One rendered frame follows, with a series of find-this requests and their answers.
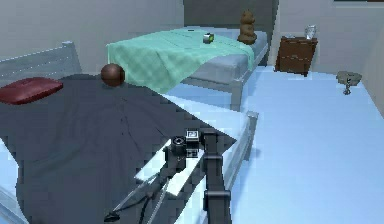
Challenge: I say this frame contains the clear glass vase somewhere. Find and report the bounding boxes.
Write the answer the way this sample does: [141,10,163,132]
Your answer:
[304,24,317,41]

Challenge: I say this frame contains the dark grey blanket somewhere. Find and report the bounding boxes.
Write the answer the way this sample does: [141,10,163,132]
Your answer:
[0,73,238,224]

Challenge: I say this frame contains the silver laptop computer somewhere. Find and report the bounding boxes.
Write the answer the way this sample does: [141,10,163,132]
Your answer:
[133,137,208,198]

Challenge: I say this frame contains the white frame bed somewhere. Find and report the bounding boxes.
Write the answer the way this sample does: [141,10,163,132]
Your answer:
[0,41,260,224]

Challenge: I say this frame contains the dark red pillow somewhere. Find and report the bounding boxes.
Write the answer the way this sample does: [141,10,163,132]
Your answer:
[0,76,64,106]

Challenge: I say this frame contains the grey frame bed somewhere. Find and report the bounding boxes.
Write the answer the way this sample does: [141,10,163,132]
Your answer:
[106,26,270,113]

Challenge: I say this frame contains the light green blanket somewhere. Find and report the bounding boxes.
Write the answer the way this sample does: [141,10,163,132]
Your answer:
[106,27,256,95]

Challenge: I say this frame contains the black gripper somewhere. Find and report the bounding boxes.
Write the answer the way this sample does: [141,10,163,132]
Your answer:
[103,135,188,224]

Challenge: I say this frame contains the brown teddy bear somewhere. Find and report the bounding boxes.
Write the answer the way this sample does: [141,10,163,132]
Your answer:
[236,9,258,46]

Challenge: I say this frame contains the brown chest of drawers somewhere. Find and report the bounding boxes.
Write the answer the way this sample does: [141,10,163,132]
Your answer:
[274,35,319,78]

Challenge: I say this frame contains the brown ball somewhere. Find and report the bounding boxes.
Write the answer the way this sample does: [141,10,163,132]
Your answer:
[100,62,126,88]

